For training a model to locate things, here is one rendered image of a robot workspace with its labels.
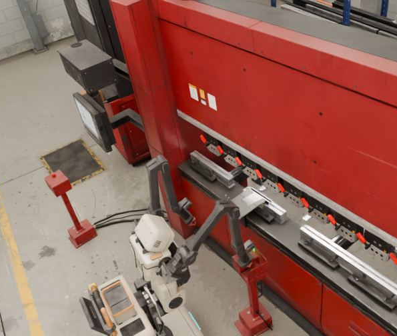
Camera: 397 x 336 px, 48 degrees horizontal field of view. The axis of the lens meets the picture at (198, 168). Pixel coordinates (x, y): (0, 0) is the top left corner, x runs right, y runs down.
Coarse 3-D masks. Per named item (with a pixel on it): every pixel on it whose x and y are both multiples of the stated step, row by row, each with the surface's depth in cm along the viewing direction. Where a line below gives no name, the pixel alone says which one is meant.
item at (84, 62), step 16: (64, 48) 344; (80, 48) 339; (96, 48) 335; (64, 64) 347; (80, 64) 317; (96, 64) 314; (112, 64) 320; (80, 80) 324; (96, 80) 319; (112, 80) 326; (96, 96) 369
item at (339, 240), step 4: (336, 236) 304; (340, 236) 304; (332, 240) 302; (336, 240) 302; (340, 240) 300; (344, 240) 302; (336, 244) 297; (340, 244) 300; (344, 244) 304; (348, 244) 309; (352, 244) 310; (344, 248) 307
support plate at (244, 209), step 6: (246, 192) 329; (252, 192) 328; (234, 198) 326; (240, 198) 325; (240, 204) 320; (252, 204) 319; (258, 204) 318; (240, 210) 316; (246, 210) 315; (252, 210) 315; (240, 216) 311
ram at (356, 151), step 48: (192, 48) 293; (240, 48) 255; (240, 96) 276; (288, 96) 240; (336, 96) 212; (240, 144) 304; (288, 144) 261; (336, 144) 228; (384, 144) 203; (336, 192) 247; (384, 192) 218; (384, 240) 235
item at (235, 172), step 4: (236, 168) 374; (240, 168) 376; (232, 172) 372; (236, 172) 370; (240, 172) 372; (236, 176) 370; (240, 176) 374; (244, 176) 378; (248, 176) 380; (236, 180) 374; (240, 180) 377
